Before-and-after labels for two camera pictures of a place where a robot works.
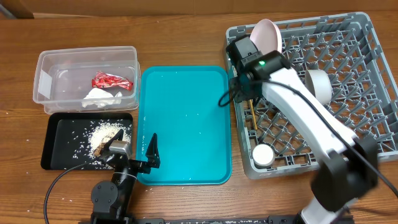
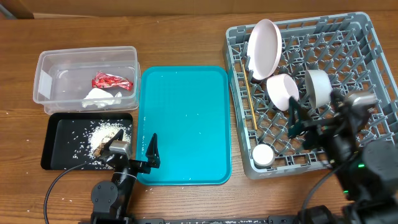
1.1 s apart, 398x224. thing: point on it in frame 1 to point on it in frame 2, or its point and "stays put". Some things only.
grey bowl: [319, 83] stays put
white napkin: [101, 98] stays put
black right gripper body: [245, 86] to [315, 128]
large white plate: [267, 37] stays put
